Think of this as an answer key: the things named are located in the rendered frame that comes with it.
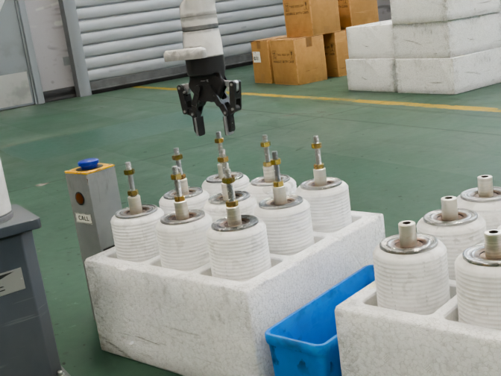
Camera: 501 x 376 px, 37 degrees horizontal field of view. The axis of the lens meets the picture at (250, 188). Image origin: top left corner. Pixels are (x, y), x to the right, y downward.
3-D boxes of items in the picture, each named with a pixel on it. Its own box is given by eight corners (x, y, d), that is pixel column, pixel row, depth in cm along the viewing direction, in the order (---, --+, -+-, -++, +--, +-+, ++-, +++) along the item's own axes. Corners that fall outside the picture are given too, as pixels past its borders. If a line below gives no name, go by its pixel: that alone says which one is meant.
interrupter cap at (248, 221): (212, 236, 116) (211, 232, 116) (211, 222, 123) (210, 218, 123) (261, 229, 116) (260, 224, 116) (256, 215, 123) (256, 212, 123)
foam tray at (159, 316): (262, 401, 115) (246, 291, 111) (101, 350, 140) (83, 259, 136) (392, 304, 143) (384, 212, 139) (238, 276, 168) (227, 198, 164)
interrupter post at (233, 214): (228, 229, 118) (225, 209, 118) (227, 224, 121) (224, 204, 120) (243, 227, 118) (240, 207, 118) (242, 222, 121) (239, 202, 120)
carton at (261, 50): (288, 76, 564) (284, 35, 557) (307, 76, 544) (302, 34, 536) (254, 83, 550) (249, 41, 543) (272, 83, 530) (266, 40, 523)
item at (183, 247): (227, 324, 127) (212, 221, 123) (170, 333, 127) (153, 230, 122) (225, 302, 136) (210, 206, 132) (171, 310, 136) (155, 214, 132)
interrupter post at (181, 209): (190, 220, 126) (186, 201, 125) (175, 222, 126) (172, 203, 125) (190, 216, 128) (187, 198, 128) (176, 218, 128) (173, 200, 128)
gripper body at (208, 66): (232, 48, 147) (238, 97, 149) (197, 52, 152) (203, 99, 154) (210, 53, 141) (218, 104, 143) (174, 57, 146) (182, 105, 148)
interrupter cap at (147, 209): (112, 213, 137) (112, 210, 137) (153, 204, 140) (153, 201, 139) (118, 223, 130) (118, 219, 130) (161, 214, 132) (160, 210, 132)
